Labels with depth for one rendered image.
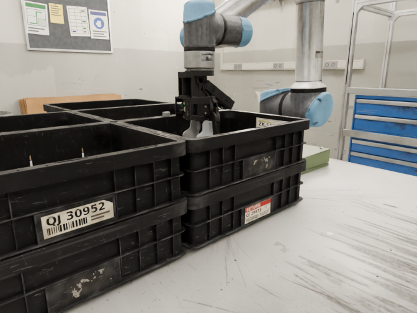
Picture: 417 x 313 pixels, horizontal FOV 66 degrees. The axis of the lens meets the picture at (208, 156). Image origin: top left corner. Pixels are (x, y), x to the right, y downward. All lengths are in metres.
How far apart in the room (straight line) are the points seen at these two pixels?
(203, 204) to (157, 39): 3.90
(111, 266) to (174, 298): 0.11
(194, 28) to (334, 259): 0.57
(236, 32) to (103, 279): 0.62
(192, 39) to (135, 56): 3.49
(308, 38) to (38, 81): 3.16
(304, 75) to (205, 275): 0.73
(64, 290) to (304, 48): 0.91
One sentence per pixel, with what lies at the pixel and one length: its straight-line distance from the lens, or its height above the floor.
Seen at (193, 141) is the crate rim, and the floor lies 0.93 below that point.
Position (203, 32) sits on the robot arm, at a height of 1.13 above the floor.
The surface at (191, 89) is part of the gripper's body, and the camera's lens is 0.77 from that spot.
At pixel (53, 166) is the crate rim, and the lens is 0.46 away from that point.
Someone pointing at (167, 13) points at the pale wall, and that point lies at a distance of 4.56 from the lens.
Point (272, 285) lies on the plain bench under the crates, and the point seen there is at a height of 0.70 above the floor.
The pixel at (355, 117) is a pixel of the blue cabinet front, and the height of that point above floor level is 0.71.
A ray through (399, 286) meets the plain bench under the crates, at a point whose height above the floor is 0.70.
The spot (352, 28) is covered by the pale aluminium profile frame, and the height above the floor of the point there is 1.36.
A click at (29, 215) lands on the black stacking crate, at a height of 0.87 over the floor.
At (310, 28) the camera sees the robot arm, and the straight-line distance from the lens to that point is 1.10.
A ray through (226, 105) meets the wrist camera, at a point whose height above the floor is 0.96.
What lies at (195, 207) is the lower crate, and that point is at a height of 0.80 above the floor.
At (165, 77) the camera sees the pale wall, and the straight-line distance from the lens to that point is 4.47.
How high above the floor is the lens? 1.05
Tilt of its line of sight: 15 degrees down
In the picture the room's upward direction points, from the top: straight up
